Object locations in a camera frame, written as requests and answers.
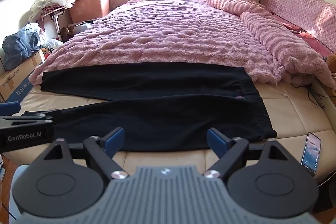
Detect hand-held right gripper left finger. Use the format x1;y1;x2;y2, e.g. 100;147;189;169
37;126;130;181

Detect white appliance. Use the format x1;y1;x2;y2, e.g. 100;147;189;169
72;21;95;34

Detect black pants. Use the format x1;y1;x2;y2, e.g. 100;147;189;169
20;61;278;152

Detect white plastic bag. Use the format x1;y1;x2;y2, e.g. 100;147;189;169
43;38;63;50

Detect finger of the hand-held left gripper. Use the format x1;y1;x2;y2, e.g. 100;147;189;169
0;101;21;117
0;114;54;130

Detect mauve fluffy blanket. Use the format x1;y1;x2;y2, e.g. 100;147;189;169
28;0;286;85

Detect pink textured pillow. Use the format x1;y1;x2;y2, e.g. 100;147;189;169
260;0;336;52

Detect white clothes pile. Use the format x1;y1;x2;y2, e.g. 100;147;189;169
30;0;75;22

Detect smartphone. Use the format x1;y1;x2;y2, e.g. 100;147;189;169
300;132;322;177

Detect cream leather bed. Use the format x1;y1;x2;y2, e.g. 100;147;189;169
5;80;334;182

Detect small side table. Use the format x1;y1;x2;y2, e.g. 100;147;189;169
39;6;66;42

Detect cardboard box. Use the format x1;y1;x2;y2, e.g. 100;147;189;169
0;48;46;103

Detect pink plastic storage bin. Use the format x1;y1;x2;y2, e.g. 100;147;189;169
69;0;111;24

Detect light pink plush blanket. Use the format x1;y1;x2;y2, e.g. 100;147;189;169
205;0;336;89

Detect white charging cable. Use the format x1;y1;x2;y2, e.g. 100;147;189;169
276;65;288;98

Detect dark pink cushion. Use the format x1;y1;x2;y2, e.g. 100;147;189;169
273;15;334;56

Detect blue clothing pile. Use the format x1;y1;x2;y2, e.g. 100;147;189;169
2;23;42;69

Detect small brown teddy bear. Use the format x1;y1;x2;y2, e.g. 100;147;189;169
60;26;75;42

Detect thin black cable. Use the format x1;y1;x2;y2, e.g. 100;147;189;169
291;82;331;109

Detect brown plush toy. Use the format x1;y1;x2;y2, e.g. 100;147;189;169
324;53;336;96

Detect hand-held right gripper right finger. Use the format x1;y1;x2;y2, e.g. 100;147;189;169
203;127;296;181

